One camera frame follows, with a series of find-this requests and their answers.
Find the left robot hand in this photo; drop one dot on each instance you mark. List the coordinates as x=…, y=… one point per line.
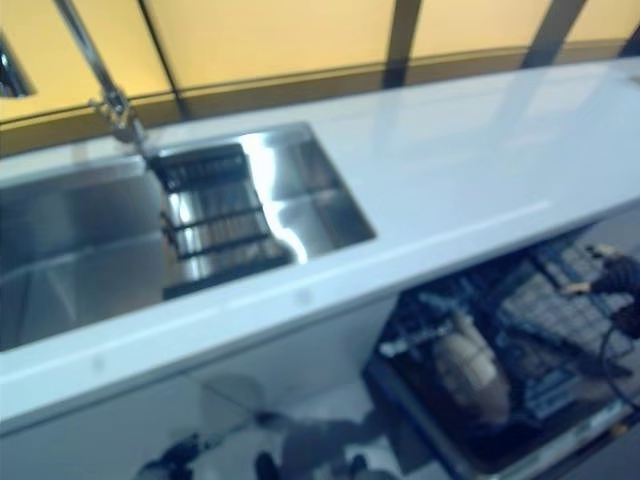
x=175, y=460

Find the white glossy cabinet door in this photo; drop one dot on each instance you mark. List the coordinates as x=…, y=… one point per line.
x=75, y=440
x=300, y=360

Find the stainless steel sink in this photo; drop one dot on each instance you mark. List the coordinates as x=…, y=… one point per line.
x=75, y=240

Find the black dish drying rack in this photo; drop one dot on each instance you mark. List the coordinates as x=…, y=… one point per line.
x=200, y=162

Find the chrome kitchen faucet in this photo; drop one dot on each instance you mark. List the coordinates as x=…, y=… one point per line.
x=91, y=55

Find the dark brown window frame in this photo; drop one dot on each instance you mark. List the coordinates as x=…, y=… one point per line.
x=405, y=40

